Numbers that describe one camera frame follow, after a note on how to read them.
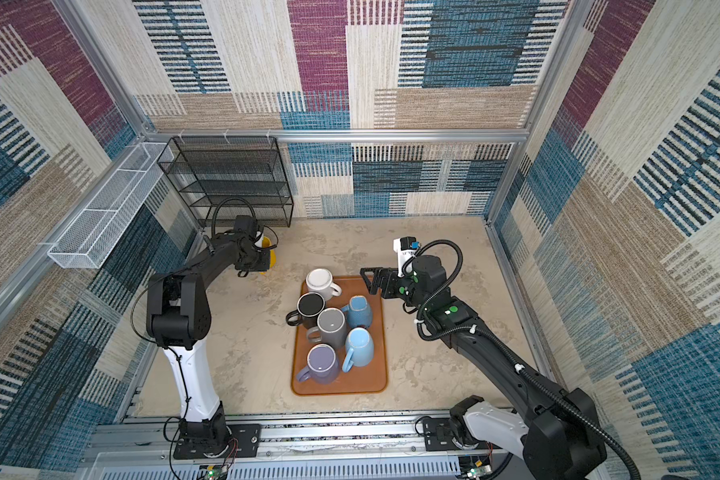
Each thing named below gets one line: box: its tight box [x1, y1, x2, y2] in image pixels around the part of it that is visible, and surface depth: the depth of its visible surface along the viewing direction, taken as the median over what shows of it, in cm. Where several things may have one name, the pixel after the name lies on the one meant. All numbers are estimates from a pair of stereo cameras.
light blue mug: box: [342, 327, 375, 373], surface depth 81 cm
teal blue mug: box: [342, 295, 372, 327], surface depth 87 cm
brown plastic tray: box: [291, 276, 387, 396], surface depth 84 cm
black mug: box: [286, 292, 326, 329], surface depth 89 cm
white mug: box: [306, 268, 342, 301], surface depth 96 cm
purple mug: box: [296, 343, 339, 385], surface depth 80 cm
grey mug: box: [306, 308, 347, 350], surface depth 85 cm
